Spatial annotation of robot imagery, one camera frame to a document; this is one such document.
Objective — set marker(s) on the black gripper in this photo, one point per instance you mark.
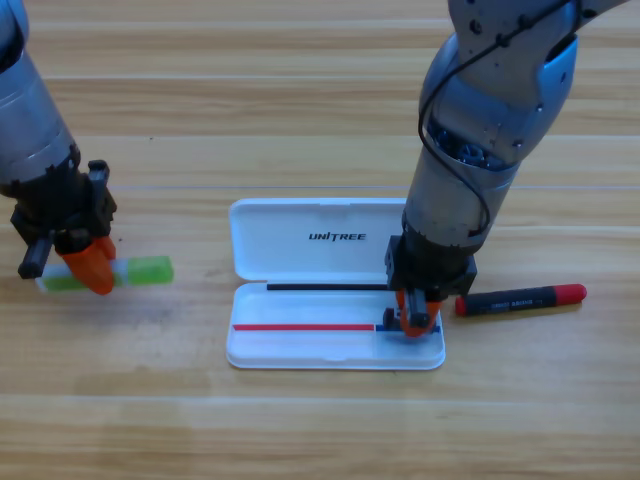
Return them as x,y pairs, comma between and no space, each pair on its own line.
65,205
430,270

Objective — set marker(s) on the black eraser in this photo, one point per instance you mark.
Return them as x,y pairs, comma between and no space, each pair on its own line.
391,318

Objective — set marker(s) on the green highlighter pen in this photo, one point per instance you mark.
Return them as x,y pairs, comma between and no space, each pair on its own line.
147,270

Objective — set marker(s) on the red and black marker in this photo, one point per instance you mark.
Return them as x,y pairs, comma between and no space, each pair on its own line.
515,300

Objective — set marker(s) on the white Unitree pencil case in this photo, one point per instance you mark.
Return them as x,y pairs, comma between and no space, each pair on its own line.
310,345

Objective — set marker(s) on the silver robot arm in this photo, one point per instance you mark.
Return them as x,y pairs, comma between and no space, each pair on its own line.
465,190
25,115

